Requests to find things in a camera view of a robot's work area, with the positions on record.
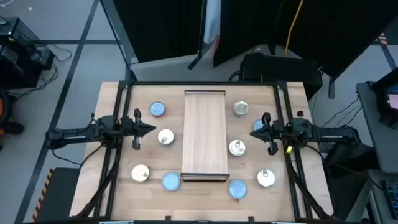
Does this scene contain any black equipment case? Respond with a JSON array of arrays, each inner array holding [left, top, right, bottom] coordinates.
[[241, 52, 324, 101]]

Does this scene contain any black monitor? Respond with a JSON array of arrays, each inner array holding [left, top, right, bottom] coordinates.
[[371, 67, 398, 127]]

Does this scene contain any grey desk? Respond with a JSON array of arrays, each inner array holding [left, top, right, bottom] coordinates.
[[356, 80, 398, 175]]

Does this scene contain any black chair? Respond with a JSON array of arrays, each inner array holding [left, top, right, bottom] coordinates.
[[323, 136, 379, 220]]

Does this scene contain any black mat with hazard stripes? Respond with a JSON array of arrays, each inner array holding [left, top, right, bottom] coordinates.
[[30, 167, 82, 223]]

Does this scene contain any small black equipment box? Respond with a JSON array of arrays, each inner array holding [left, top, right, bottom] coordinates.
[[0, 17, 32, 46]]

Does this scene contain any black stand pole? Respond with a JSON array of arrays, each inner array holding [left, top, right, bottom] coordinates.
[[187, 0, 208, 71]]

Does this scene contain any red seafood can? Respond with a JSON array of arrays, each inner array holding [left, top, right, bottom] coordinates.
[[149, 101, 167, 118]]

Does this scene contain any wooden shelf riser black frame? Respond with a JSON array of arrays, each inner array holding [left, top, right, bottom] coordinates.
[[180, 89, 231, 183]]

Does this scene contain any orange and black machine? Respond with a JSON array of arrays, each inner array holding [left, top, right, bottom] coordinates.
[[0, 86, 25, 138]]

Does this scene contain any black keyboard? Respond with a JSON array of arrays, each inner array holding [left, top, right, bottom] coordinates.
[[379, 179, 398, 220]]

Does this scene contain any black curtain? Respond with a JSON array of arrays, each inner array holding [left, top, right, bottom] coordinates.
[[112, 0, 208, 63], [213, 0, 398, 78]]

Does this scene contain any black aluminium table frame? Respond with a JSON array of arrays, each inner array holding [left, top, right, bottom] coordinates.
[[73, 80, 335, 224]]

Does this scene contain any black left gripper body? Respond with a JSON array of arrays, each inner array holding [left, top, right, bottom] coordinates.
[[120, 108, 141, 151]]

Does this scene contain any Bumble Bee tuna can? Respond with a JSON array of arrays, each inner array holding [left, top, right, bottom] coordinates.
[[252, 119, 266, 132], [161, 172, 182, 192], [228, 179, 248, 200]]

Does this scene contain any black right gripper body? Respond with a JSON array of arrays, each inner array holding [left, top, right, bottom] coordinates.
[[262, 111, 285, 156]]

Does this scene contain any large black equipment box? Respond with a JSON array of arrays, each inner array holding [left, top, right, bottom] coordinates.
[[0, 43, 56, 90]]

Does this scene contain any pink salmon can pull-tab lid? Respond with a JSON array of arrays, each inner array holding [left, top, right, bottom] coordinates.
[[233, 100, 250, 118], [256, 169, 276, 188], [157, 128, 175, 146], [228, 139, 246, 157], [131, 164, 150, 183]]

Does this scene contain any yellow cable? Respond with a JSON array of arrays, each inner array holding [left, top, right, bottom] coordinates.
[[284, 0, 305, 57]]

